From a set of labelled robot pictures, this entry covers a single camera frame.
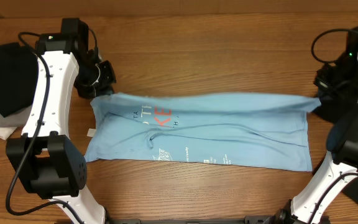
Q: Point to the light blue printed t-shirt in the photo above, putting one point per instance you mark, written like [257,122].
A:
[243,129]

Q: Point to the black folded garment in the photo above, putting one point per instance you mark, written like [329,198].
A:
[18,78]

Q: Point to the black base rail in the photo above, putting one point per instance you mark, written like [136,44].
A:
[191,221]

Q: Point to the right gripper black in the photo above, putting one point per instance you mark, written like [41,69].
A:
[327,91]

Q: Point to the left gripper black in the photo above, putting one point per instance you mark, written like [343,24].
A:
[105,89]

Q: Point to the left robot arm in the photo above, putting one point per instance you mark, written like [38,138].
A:
[45,160]

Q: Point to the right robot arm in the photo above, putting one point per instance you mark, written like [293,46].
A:
[338,168]

